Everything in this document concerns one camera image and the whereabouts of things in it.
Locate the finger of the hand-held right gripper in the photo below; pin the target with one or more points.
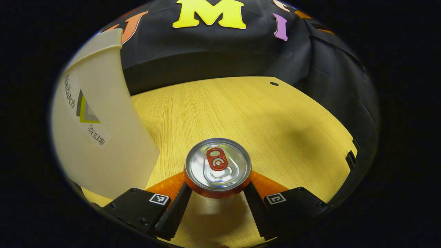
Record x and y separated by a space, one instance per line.
356 143
351 160

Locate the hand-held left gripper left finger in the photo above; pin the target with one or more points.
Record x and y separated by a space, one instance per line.
175 213

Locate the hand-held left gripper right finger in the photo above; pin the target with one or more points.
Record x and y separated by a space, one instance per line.
256 210

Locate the red pop can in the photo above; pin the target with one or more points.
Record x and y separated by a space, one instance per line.
217 168

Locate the white desktop garbage bin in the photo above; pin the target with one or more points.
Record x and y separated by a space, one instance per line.
103 155

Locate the black backdrop cloth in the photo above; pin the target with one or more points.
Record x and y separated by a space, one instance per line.
206 55

